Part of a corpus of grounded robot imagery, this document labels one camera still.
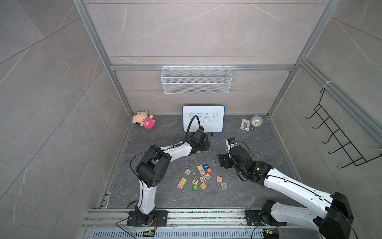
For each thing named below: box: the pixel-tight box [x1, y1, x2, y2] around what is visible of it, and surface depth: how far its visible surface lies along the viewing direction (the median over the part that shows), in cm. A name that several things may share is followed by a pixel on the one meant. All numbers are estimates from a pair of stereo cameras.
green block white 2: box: [192, 184, 199, 192], surface depth 84 cm
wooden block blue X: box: [220, 182, 228, 190], surface depth 85 cm
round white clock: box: [250, 115, 264, 127], surface depth 110 cm
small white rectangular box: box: [239, 118, 251, 131], surface depth 116 cm
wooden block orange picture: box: [198, 181, 208, 190], surface depth 85 cm
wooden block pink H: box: [216, 175, 223, 183], surface depth 87 cm
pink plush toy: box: [131, 110, 157, 129], surface depth 112 cm
